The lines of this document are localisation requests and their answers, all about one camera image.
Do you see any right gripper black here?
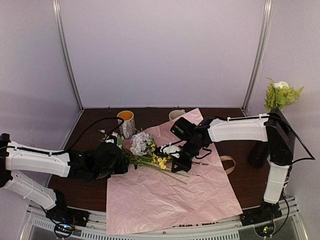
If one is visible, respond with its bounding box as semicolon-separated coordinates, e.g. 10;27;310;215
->
171;140;204;173

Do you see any tan satin ribbon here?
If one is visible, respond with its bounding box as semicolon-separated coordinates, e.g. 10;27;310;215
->
219;155;236;175

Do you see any pink wrapping paper sheet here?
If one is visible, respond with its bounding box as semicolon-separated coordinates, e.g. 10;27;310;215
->
106;107;244;236

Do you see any green fern white flower bunch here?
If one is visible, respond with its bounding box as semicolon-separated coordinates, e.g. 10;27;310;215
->
264;77;304;112

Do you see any brown pink flower bunch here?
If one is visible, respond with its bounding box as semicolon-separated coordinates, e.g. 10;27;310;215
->
102;133;126;149

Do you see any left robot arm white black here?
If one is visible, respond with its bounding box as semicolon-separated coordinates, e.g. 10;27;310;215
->
0;133;130;222

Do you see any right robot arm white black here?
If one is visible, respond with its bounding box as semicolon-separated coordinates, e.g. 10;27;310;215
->
166;108;300;221

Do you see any black cylindrical vase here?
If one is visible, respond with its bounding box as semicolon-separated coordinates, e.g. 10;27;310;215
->
247;141;269;169

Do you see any yellow small flower bunch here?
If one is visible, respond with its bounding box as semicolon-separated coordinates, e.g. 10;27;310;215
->
129;154;200;185

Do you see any yellow-inside floral mug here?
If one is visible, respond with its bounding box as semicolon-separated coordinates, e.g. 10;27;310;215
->
117;110;136;139

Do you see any blue hydrangea flower bunch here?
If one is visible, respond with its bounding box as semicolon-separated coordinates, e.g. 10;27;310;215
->
130;131;157;156

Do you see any beige floral mug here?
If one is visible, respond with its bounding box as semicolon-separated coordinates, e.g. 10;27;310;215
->
168;109;186;121

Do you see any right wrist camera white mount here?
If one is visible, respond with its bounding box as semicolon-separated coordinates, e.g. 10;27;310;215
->
154;144;182;159

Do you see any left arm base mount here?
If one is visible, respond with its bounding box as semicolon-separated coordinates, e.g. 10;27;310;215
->
43;202;90;239

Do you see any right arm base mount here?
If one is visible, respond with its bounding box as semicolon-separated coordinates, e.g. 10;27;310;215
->
240;207;282;238

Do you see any right aluminium frame post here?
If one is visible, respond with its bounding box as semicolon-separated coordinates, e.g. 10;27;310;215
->
241;0;274;115

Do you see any aluminium frame post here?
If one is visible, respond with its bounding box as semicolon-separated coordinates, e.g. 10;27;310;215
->
52;0;84;112
241;0;274;115

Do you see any left aluminium frame post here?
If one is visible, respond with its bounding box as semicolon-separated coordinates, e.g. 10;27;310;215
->
52;0;84;112

